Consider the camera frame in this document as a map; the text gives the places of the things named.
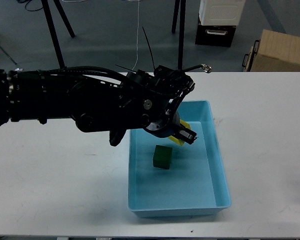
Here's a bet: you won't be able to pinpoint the light blue plastic bin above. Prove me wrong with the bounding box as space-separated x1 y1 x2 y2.
127 100 232 218

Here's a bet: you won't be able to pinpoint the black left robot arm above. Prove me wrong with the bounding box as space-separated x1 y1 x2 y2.
0 66 197 146

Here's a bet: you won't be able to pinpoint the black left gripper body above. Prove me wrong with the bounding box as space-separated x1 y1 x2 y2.
139 65 195 138

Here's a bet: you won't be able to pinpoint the black trestle legs left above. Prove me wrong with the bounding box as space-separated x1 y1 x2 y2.
41 0 76 70

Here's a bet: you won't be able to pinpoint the yellow wooden block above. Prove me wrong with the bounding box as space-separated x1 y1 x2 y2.
167 119 192 146

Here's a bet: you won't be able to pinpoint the black trestle legs right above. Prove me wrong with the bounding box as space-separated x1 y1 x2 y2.
171 0 187 70

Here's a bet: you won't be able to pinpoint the white appliance box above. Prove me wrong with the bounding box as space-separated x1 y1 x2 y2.
199 0 246 26

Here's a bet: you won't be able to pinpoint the green wooden block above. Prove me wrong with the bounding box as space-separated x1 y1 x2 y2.
152 145 173 170

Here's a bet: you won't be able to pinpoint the black trestle legs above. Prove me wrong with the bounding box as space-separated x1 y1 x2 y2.
171 0 187 70
41 0 76 70

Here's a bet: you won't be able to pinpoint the white hanging cable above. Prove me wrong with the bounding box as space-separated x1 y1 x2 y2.
126 0 146 72

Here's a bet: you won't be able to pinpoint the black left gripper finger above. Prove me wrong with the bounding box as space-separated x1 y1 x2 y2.
171 122 198 145

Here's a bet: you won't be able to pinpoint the black drawer cabinet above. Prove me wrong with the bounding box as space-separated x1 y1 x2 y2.
195 19 237 48

